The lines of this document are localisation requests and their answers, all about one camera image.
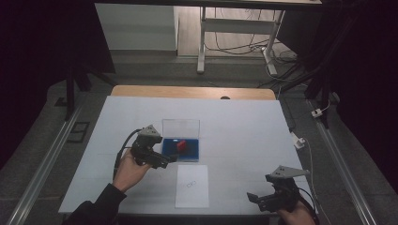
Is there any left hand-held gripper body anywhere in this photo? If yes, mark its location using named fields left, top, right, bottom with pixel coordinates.
left=130, top=125, right=163, bottom=167

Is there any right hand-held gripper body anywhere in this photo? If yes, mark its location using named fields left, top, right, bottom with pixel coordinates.
left=266, top=165, right=311, bottom=212

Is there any blue ink pad box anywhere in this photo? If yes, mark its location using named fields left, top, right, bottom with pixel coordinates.
left=161, top=118, right=201, bottom=163

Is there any person's right hand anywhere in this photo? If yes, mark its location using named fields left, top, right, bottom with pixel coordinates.
left=276, top=201, right=317, bottom=225

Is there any person's left hand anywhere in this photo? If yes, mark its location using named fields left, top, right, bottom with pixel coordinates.
left=112, top=148, right=153, bottom=193

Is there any white paper sheet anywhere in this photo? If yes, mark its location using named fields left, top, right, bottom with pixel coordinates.
left=175, top=164, right=210, bottom=209

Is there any white table cover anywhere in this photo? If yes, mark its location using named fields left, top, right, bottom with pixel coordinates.
left=58, top=95, right=315, bottom=217

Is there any small white plug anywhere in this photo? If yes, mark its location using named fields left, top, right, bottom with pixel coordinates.
left=311, top=101, right=331, bottom=119

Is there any black metal stand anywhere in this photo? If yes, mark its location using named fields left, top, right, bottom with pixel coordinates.
left=257, top=12, right=360, bottom=129
left=64, top=60, right=119, bottom=122

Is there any white panel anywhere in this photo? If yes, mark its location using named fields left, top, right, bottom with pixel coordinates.
left=95, top=3, right=179, bottom=52

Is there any dark curtain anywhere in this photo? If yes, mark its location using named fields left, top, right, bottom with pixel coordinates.
left=0, top=0, right=117, bottom=172
left=325, top=0, right=398, bottom=196

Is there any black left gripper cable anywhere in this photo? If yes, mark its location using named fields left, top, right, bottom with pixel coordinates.
left=113, top=127, right=144, bottom=181

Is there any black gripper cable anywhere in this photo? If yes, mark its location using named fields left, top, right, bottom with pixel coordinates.
left=113, top=127, right=144, bottom=181
left=297, top=187, right=319, bottom=218

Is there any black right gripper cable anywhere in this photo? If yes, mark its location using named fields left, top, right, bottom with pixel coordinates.
left=297, top=187, right=319, bottom=218

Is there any white cable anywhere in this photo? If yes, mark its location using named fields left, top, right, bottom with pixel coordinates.
left=301, top=137, right=333, bottom=225

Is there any aluminium rail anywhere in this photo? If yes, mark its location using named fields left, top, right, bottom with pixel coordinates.
left=5, top=102, right=84, bottom=225
left=307, top=98, right=379, bottom=225

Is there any floor cable bundle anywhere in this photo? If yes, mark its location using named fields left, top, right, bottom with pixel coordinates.
left=205, top=7, right=299, bottom=64

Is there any white desk frame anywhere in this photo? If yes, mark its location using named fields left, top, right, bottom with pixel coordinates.
left=196, top=5, right=286, bottom=76

